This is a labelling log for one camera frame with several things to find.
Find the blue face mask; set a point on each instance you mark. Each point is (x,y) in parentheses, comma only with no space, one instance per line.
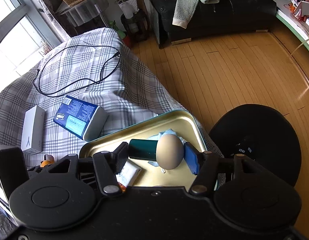
(169,131)

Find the clutter of small boxes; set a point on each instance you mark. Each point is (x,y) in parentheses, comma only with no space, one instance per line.
(303,10)

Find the white plant pot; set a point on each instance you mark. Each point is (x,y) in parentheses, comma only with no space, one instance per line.
(129,7)

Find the white pocket tissue packet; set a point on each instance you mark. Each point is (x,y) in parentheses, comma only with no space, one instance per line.
(130,173)

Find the glass side table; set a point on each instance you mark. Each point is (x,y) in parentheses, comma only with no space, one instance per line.
(82,12)

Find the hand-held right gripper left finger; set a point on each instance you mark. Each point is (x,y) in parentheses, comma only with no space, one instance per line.
(122,158)

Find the beige egg-shaped sponge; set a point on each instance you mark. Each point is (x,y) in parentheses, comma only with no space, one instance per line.
(169,152)

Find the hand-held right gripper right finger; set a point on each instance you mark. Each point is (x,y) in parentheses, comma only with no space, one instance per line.
(190,161)

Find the dark green cylinder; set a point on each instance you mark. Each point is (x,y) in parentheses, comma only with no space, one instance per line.
(142,150)

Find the black leather sofa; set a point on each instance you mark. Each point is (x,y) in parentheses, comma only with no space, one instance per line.
(219,17)

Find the lace curtain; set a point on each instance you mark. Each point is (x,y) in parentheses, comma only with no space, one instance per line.
(44,10)

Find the grey framed panel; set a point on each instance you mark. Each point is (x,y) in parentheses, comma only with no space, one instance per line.
(156,30)

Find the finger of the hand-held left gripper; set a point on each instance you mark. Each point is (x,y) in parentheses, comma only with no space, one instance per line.
(34,171)

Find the dark wooden plant stand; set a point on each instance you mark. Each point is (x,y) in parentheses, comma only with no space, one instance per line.
(134,21)

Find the orange patterned pouch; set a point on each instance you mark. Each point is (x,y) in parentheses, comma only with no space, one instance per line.
(122,187)

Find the mint green sweater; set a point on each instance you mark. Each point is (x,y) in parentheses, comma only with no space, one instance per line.
(187,5)

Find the window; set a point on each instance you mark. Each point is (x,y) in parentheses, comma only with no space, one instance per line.
(14,42)

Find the black round stool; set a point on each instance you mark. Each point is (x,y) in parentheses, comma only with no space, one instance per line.
(264,130)

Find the gold metal tray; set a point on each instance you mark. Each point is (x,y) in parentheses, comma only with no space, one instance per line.
(175,120)

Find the green plastic object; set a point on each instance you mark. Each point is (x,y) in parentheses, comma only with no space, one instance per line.
(122,33)

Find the glass coffee table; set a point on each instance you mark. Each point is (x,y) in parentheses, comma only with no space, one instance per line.
(289,22)

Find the white cardboard box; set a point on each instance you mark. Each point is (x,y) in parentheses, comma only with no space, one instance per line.
(32,130)

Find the blue tissue pack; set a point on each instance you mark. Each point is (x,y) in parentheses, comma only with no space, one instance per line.
(77,115)

